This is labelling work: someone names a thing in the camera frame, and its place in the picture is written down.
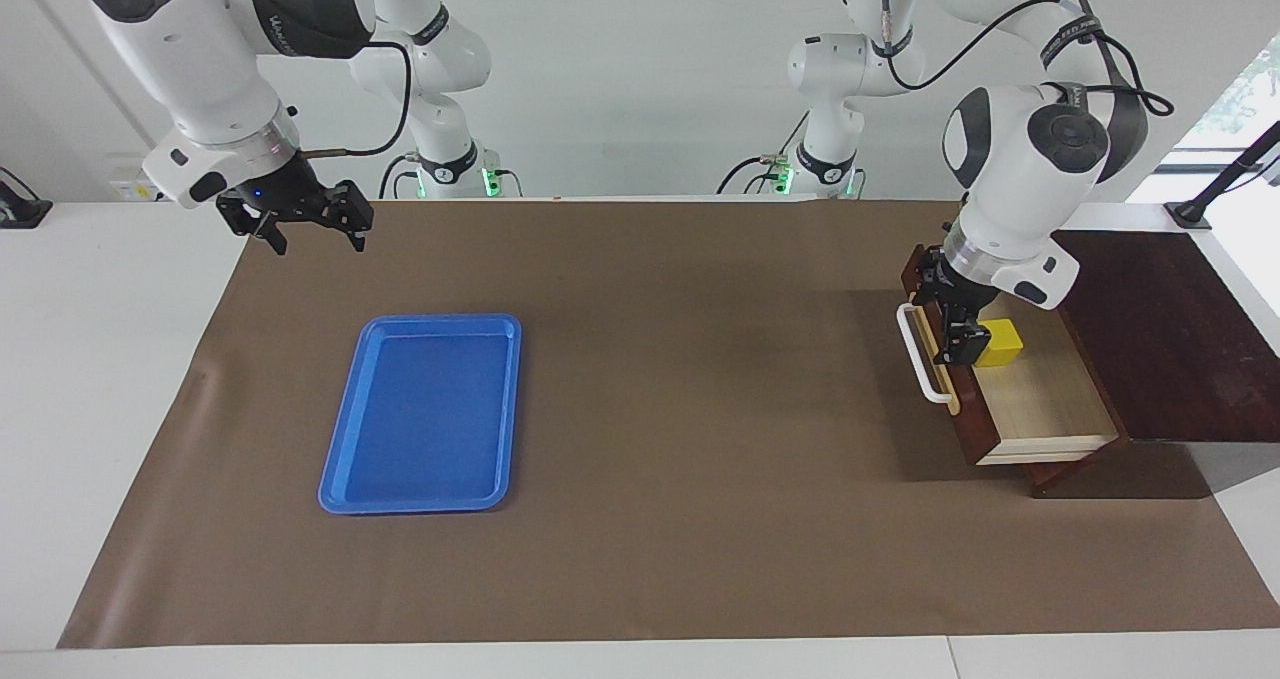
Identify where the black arm base cable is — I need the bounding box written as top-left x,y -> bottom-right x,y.
716,114 -> 811,197
377,152 -> 523,201

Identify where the blue plastic tray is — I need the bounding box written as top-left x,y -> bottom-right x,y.
318,313 -> 524,516

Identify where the black left arm base cable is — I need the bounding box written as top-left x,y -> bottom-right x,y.
716,114 -> 811,197

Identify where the dark brown wooden cabinet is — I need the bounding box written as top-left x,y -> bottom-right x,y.
1010,229 -> 1280,501

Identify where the yellow block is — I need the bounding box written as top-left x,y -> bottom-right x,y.
974,318 -> 1026,369

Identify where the black right arm base cable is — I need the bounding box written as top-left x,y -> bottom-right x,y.
377,152 -> 523,201

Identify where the white wall socket box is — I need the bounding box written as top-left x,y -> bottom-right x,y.
107,153 -> 208,203

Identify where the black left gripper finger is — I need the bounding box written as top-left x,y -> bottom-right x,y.
933,304 -> 992,368

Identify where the black camera stand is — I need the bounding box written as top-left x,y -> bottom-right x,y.
1164,119 -> 1280,231

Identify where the wooden drawer with white handle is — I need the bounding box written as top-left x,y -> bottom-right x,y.
896,244 -> 1122,468

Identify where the brown table mat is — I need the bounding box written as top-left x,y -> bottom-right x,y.
57,199 -> 1280,650

